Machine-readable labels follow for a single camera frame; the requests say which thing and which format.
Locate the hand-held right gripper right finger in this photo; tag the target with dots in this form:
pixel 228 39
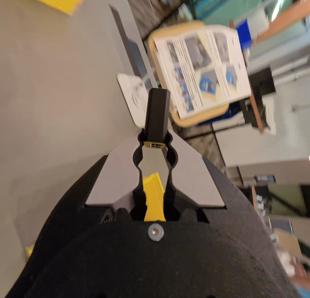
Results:
pixel 193 181

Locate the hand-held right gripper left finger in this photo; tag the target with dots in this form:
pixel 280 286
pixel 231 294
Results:
pixel 113 181

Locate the black ethernet splitter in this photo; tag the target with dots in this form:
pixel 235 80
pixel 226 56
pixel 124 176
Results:
pixel 156 113

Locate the small display screen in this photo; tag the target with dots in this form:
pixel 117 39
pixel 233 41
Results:
pixel 265 179

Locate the white rounded plate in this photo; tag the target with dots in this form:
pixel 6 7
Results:
pixel 132 96

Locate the black flat panel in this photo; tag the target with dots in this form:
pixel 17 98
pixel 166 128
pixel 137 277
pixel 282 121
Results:
pixel 260 91

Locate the blue box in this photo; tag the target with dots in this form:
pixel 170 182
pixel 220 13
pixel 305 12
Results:
pixel 244 34

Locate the wooden beam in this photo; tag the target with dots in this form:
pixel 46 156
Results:
pixel 285 19

